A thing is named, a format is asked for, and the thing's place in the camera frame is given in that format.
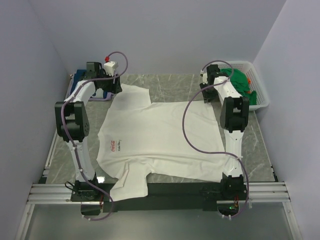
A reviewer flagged white t-shirt red print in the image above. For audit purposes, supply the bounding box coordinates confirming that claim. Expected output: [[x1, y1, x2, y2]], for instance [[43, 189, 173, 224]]
[[97, 84, 226, 201]]

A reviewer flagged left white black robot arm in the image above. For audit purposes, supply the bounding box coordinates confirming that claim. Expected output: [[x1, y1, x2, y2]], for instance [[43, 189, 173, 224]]
[[54, 59, 122, 202]]

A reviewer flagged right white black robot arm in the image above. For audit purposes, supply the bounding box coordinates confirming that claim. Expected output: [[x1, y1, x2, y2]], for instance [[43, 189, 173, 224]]
[[200, 64, 250, 199]]

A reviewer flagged folded lilac t-shirt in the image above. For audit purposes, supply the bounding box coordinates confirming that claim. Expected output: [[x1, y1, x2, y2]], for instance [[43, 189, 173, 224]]
[[66, 73, 115, 102]]

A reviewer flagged green t-shirt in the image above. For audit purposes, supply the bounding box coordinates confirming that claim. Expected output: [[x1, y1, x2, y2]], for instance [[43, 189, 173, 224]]
[[230, 69, 257, 106]]

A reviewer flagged white plastic basket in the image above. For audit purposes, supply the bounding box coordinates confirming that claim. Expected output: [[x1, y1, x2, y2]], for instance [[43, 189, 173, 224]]
[[228, 60, 270, 112]]

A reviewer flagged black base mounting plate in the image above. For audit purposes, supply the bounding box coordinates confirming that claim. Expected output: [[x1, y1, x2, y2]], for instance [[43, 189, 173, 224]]
[[70, 182, 248, 216]]

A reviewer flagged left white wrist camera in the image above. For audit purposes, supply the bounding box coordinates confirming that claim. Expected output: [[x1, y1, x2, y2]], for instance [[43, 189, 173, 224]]
[[103, 56, 119, 77]]

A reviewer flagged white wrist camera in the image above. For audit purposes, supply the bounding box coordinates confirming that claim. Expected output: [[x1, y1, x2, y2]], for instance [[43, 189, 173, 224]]
[[200, 70, 208, 85], [103, 56, 119, 77]]

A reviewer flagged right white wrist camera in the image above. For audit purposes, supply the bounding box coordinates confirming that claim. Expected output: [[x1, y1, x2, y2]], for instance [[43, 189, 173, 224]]
[[200, 70, 208, 85]]

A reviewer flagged aluminium extrusion rail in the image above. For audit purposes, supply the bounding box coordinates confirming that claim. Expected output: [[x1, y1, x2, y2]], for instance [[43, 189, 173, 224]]
[[26, 182, 291, 205]]

